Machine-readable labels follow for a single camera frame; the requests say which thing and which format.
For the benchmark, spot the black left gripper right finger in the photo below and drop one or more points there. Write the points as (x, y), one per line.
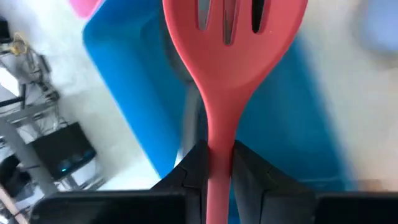
(261, 193)

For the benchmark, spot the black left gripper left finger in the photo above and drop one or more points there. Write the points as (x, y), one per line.
(192, 180)

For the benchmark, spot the red silicone slotted spoon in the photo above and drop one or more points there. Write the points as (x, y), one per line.
(230, 68)

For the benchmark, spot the blue plastic bin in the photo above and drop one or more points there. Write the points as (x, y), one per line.
(130, 77)

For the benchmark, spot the black power box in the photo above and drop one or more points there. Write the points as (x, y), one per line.
(62, 149)

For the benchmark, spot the pink plastic bin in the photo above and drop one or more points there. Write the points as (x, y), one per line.
(84, 7)

